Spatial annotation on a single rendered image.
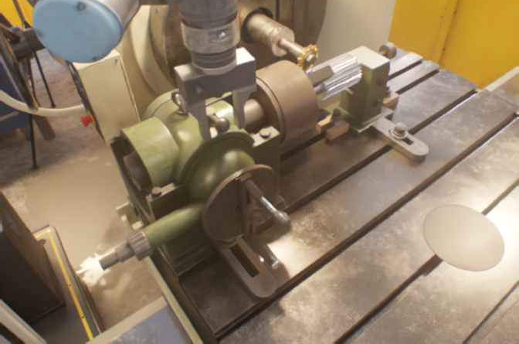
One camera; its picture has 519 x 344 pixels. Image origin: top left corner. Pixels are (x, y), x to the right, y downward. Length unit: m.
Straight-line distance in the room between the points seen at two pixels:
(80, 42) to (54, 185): 2.31
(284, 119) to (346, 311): 0.44
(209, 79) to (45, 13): 0.28
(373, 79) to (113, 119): 0.72
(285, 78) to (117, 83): 0.41
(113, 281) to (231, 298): 1.35
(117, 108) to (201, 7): 0.54
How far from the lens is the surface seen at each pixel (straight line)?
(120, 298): 2.14
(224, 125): 0.75
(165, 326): 1.20
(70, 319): 1.80
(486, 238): 1.10
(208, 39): 0.61
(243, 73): 0.69
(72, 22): 0.48
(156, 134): 0.82
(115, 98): 1.05
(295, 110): 0.93
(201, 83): 0.66
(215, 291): 0.92
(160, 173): 0.80
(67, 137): 3.10
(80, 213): 2.53
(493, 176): 1.26
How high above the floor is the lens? 1.81
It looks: 44 degrees down
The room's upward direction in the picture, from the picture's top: 2 degrees counter-clockwise
